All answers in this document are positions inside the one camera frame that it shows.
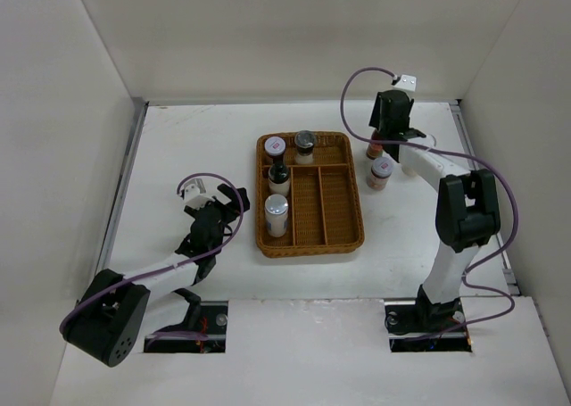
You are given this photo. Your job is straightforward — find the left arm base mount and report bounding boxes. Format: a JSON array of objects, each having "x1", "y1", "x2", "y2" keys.
[{"x1": 143, "y1": 288, "x2": 228, "y2": 354}]

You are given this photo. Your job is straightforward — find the dark sauce bottle black cap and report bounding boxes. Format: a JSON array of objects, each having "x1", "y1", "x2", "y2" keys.
[{"x1": 268, "y1": 156, "x2": 291, "y2": 197}]

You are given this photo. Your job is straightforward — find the tall jar silver lid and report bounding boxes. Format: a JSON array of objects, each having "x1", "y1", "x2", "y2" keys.
[{"x1": 401, "y1": 134, "x2": 437, "y2": 178}]

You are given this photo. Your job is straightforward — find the red chili sauce bottle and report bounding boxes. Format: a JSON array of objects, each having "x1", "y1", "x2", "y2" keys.
[{"x1": 366, "y1": 129, "x2": 384, "y2": 160}]

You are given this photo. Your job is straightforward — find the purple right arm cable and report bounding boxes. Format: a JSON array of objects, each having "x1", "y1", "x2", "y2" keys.
[{"x1": 340, "y1": 66, "x2": 521, "y2": 340}]

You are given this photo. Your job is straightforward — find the clear top salt grinder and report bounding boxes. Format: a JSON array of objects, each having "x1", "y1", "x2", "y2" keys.
[{"x1": 294, "y1": 130, "x2": 316, "y2": 165}]

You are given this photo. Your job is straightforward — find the white jar silver lid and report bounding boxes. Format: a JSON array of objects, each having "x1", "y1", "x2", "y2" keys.
[{"x1": 264, "y1": 194, "x2": 289, "y2": 237}]

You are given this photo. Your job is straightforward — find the brown wicker basket tray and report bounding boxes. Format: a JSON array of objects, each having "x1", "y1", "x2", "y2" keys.
[{"x1": 255, "y1": 131, "x2": 365, "y2": 258}]

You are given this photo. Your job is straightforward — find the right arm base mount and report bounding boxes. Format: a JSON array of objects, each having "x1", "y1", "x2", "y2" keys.
[{"x1": 385, "y1": 299, "x2": 472, "y2": 352}]

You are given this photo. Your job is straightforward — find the spice jar white red lid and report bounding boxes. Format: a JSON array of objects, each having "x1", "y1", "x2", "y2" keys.
[
  {"x1": 263, "y1": 136, "x2": 286, "y2": 161},
  {"x1": 367, "y1": 156, "x2": 393, "y2": 191}
]

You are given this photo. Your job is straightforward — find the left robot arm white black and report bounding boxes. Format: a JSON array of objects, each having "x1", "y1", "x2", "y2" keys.
[{"x1": 59, "y1": 183, "x2": 251, "y2": 368}]

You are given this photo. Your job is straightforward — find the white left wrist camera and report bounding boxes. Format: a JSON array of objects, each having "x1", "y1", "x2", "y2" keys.
[{"x1": 178, "y1": 178, "x2": 214, "y2": 210}]

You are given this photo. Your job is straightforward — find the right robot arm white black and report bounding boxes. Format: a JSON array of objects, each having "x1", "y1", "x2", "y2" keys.
[{"x1": 369, "y1": 90, "x2": 501, "y2": 331}]

